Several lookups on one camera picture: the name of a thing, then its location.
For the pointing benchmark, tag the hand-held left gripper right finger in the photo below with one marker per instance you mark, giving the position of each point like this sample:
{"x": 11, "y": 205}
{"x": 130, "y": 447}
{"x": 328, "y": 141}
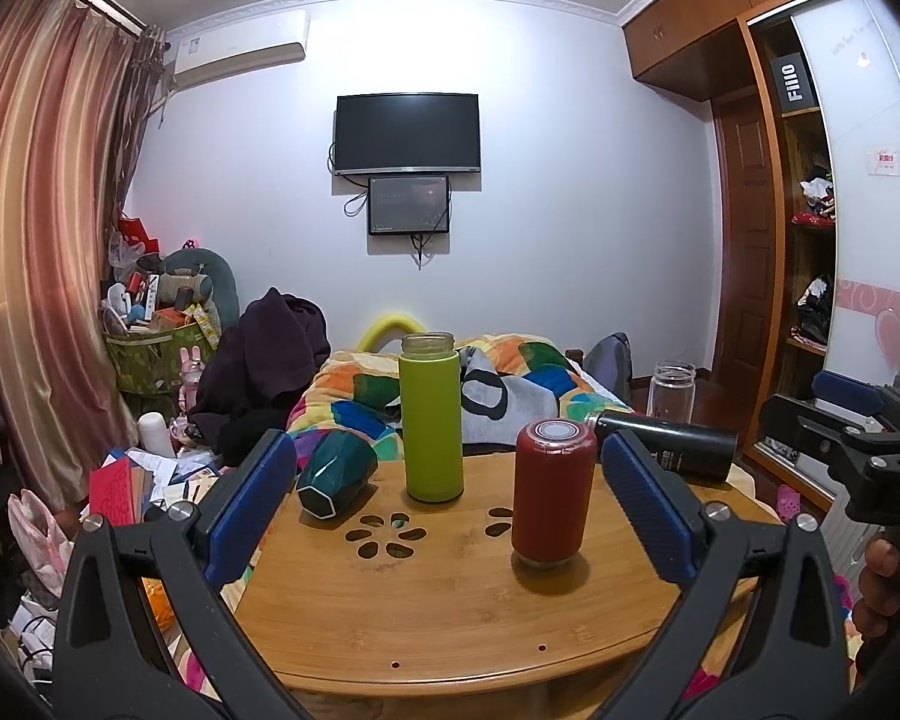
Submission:
{"x": 641, "y": 504}

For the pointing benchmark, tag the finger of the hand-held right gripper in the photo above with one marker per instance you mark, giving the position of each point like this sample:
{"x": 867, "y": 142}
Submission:
{"x": 810, "y": 427}
{"x": 849, "y": 390}

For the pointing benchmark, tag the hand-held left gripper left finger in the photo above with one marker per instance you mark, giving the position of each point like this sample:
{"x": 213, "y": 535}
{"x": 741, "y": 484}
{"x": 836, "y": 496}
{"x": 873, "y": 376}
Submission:
{"x": 253, "y": 491}

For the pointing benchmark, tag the dark green faceted cup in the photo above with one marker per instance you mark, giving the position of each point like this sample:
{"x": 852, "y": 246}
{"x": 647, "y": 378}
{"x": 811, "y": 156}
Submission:
{"x": 334, "y": 476}

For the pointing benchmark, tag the person's right hand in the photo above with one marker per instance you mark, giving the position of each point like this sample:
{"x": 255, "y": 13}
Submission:
{"x": 879, "y": 585}

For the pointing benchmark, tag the black bottle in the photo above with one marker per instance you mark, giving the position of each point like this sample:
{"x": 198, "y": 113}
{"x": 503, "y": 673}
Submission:
{"x": 675, "y": 448}

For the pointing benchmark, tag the pink slipper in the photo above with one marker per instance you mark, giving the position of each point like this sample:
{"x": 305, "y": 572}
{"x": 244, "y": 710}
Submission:
{"x": 789, "y": 502}

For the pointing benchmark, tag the red cylindrical bottle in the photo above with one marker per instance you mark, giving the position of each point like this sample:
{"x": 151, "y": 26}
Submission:
{"x": 553, "y": 495}

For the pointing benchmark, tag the white bottle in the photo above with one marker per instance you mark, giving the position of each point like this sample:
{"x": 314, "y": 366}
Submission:
{"x": 154, "y": 435}

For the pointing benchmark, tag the clear glass jar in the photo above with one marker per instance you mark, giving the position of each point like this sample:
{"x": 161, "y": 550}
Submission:
{"x": 672, "y": 394}

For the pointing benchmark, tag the dark clothing pile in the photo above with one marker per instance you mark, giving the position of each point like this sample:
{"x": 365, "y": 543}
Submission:
{"x": 266, "y": 360}

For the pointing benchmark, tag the pink bunny toy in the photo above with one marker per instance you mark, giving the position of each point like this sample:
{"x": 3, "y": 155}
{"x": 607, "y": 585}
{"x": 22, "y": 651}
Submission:
{"x": 190, "y": 371}

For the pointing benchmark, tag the red book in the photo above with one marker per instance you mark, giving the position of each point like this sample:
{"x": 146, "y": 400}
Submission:
{"x": 116, "y": 495}

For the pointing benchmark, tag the colourful patchwork blanket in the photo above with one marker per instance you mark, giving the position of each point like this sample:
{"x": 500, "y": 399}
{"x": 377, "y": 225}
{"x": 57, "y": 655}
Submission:
{"x": 360, "y": 397}

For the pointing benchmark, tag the grey backpack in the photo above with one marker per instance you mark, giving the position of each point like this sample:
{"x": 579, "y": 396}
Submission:
{"x": 609, "y": 364}

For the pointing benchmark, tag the green storage basket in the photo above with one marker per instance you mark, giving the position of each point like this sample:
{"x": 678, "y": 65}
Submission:
{"x": 146, "y": 360}

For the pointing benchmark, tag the brown wooden door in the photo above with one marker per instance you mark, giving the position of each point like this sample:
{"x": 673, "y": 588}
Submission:
{"x": 746, "y": 240}

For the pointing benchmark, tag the lime green tall bottle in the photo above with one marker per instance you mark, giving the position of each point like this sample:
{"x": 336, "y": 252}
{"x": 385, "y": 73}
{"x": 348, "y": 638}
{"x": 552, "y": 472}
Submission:
{"x": 431, "y": 427}

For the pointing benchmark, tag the round bamboo table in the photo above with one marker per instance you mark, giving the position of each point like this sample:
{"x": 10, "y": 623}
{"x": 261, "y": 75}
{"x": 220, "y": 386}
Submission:
{"x": 420, "y": 600}

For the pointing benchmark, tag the wooden wardrobe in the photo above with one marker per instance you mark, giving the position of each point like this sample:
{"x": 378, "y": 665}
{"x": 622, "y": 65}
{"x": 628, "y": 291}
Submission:
{"x": 855, "y": 187}

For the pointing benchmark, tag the yellow foam tube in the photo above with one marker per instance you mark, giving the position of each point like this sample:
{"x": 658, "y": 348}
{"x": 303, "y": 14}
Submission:
{"x": 390, "y": 324}

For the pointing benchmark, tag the grey cushion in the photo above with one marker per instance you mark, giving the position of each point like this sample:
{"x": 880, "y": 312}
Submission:
{"x": 214, "y": 277}

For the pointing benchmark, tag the pink bag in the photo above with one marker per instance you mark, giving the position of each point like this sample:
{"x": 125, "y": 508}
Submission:
{"x": 41, "y": 547}

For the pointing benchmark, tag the red paper bag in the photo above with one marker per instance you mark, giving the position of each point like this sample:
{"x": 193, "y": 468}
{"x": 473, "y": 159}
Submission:
{"x": 136, "y": 234}

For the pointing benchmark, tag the black box on shelf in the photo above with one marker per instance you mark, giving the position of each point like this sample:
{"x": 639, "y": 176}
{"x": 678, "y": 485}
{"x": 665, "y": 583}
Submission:
{"x": 793, "y": 82}

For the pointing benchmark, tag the striped pink curtain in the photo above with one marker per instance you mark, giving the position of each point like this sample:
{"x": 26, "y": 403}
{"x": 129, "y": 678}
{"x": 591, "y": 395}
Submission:
{"x": 37, "y": 240}

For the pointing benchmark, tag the white air conditioner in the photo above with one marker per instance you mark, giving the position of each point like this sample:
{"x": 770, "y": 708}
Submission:
{"x": 232, "y": 45}

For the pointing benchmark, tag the small wall-mounted monitor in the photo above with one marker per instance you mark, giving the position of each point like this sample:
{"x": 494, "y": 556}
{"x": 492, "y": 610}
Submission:
{"x": 409, "y": 204}

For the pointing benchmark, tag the wall-mounted black television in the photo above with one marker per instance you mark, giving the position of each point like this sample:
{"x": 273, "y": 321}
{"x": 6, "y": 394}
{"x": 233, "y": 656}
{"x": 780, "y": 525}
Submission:
{"x": 408, "y": 131}

